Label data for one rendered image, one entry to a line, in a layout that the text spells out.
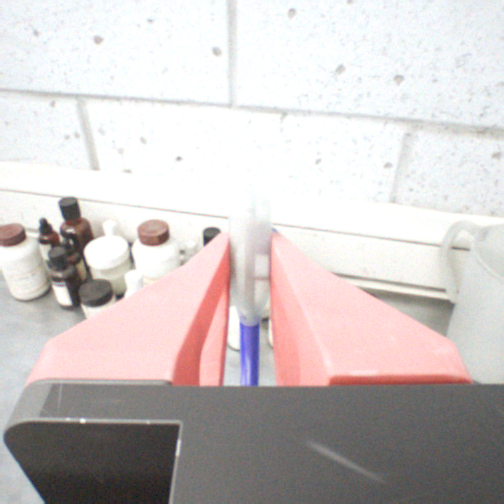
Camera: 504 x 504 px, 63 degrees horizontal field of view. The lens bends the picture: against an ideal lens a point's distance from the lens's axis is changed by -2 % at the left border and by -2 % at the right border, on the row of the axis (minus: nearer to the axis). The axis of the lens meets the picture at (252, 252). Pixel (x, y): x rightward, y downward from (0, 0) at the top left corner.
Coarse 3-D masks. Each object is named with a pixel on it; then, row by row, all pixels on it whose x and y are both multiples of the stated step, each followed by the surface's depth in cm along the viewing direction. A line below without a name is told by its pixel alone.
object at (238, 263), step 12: (240, 192) 11; (252, 192) 11; (240, 204) 11; (228, 216) 11; (240, 216) 11; (240, 228) 11; (252, 228) 11; (240, 240) 11; (252, 240) 11; (240, 252) 12; (252, 252) 12; (240, 264) 12; (240, 276) 12; (240, 288) 12; (240, 300) 13; (240, 312) 13
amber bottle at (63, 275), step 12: (48, 252) 52; (60, 252) 53; (60, 264) 53; (72, 264) 55; (60, 276) 53; (72, 276) 54; (60, 288) 54; (72, 288) 55; (60, 300) 56; (72, 300) 56
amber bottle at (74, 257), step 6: (66, 240) 56; (66, 246) 56; (72, 246) 58; (66, 252) 57; (72, 252) 57; (78, 252) 58; (72, 258) 57; (78, 258) 58; (78, 264) 58; (78, 270) 58; (84, 270) 60; (84, 276) 60; (84, 282) 60
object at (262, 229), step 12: (264, 204) 11; (252, 216) 11; (264, 216) 11; (264, 228) 11; (264, 240) 11; (264, 252) 12; (252, 264) 12; (264, 264) 12; (252, 276) 12; (264, 276) 12; (252, 288) 12; (264, 288) 13; (252, 300) 13; (264, 300) 13; (252, 312) 13
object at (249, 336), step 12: (240, 324) 14; (240, 336) 14; (252, 336) 14; (240, 348) 15; (252, 348) 14; (240, 360) 15; (252, 360) 15; (240, 372) 15; (252, 372) 15; (240, 384) 16; (252, 384) 15
